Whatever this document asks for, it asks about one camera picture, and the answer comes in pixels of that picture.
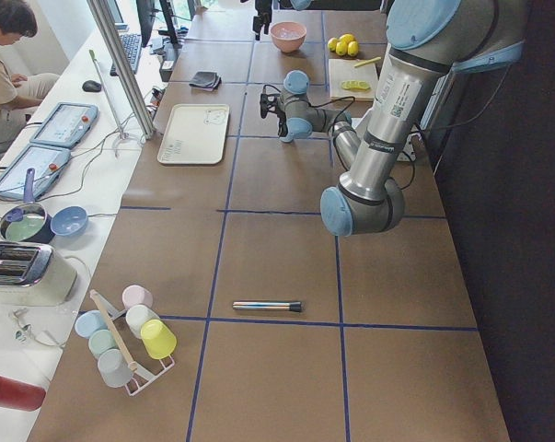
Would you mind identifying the teach pendant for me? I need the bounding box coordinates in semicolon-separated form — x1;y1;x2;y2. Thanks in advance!
30;102;98;149
0;144;71;201

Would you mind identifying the cream toaster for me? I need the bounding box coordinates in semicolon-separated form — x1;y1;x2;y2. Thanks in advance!
0;241;77;307

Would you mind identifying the steel muddler black tip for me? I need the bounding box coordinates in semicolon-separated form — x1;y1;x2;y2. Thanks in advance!
232;301;303;313

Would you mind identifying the blue cup on rack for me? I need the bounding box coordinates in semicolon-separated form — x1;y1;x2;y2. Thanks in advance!
74;309;108;339

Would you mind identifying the pink bowl of ice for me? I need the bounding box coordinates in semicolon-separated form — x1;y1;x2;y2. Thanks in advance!
270;21;306;53

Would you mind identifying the yellow lemon bottom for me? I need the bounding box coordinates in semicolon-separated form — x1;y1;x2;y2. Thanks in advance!
347;41;360;57

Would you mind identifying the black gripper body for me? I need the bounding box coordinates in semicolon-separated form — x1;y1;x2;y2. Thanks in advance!
260;92;286;124
253;0;272;28

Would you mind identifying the pink cup on rack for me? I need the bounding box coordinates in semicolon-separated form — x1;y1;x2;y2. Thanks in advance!
121;285;154;309

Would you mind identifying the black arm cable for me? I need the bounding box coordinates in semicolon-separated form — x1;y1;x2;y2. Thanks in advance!
262;84;357;134

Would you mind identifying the white cup rack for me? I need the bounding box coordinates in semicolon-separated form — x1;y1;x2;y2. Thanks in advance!
89;289;176;397

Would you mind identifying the yellow plastic knife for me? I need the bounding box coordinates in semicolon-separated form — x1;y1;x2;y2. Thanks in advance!
353;56;382;68

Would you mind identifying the red bottle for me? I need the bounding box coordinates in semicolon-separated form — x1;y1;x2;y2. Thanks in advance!
0;376;46;412

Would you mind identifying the far teach pendant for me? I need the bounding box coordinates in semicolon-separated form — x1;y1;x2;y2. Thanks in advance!
30;102;98;149

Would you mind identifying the green cup on rack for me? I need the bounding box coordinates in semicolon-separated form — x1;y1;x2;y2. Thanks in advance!
88;329;118;360

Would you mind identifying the cream bear serving tray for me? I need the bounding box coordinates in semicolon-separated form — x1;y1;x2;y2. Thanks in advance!
157;104;230;166

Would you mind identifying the black keyboard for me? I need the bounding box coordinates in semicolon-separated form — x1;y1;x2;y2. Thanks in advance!
118;33;143;74

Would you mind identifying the folded grey cloth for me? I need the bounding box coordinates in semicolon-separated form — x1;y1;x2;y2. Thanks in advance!
189;71;222;90

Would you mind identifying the blue bowl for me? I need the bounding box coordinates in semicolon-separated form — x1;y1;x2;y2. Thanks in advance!
51;206;88;237

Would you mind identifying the seated person beige shirt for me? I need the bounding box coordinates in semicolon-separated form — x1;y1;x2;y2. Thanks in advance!
0;0;60;155

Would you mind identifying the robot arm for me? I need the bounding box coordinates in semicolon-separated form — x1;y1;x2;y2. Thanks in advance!
260;0;530;237
252;0;312;41

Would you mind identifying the yellow lemon middle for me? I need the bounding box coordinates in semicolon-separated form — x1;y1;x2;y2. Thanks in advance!
335;41;348;56

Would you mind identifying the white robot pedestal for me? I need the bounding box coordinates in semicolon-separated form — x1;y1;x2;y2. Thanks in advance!
397;134;420;162

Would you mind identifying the long metal rod tool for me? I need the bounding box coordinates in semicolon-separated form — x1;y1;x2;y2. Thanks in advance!
88;49;141;157

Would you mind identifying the grey cup on rack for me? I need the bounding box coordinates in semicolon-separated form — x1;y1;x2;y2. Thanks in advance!
98;348;133;388

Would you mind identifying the yellow lemon far left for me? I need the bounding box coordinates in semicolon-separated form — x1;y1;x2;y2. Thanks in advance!
327;38;339;52

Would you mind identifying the wooden cutting board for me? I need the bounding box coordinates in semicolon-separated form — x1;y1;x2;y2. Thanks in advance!
328;59;378;101

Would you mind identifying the black computer mouse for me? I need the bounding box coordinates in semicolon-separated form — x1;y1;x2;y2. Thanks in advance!
82;80;102;93

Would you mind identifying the yellow lemon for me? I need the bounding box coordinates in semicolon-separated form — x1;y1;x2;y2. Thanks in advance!
335;41;348;56
347;41;360;57
339;33;355;44
327;38;339;52

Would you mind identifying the lemon slices row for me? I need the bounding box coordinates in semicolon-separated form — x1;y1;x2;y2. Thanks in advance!
340;80;371;91

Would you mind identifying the aluminium frame post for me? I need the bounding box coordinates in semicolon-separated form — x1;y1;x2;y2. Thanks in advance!
87;0;155;140

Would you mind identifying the blue saucepan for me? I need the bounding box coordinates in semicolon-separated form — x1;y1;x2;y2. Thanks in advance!
0;168;54;244

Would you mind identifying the yellow lemon top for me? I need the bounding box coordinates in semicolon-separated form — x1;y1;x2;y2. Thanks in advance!
339;33;355;44

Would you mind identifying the white cup on rack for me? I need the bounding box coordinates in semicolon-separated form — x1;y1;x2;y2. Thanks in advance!
125;304;159;340

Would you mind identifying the near teach pendant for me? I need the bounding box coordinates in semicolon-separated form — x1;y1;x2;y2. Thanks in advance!
0;144;71;201

